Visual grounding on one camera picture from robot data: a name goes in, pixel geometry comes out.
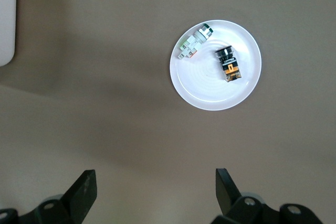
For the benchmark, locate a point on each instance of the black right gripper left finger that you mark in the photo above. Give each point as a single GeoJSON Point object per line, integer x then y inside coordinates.
{"type": "Point", "coordinates": [78, 197]}

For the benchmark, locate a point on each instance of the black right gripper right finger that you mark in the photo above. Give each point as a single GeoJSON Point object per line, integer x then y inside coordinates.
{"type": "Point", "coordinates": [228, 197]}

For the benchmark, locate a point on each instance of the orange black push-button switch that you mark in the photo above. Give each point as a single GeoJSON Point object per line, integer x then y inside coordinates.
{"type": "Point", "coordinates": [229, 66]}

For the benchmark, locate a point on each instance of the pale pink round plate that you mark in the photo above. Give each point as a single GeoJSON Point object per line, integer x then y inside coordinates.
{"type": "Point", "coordinates": [204, 90]}

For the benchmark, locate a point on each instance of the pale pink lidded storage box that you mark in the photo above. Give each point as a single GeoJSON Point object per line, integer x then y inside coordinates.
{"type": "Point", "coordinates": [6, 24]}

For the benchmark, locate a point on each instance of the white green push-button switch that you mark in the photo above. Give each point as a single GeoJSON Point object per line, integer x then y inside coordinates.
{"type": "Point", "coordinates": [194, 43]}

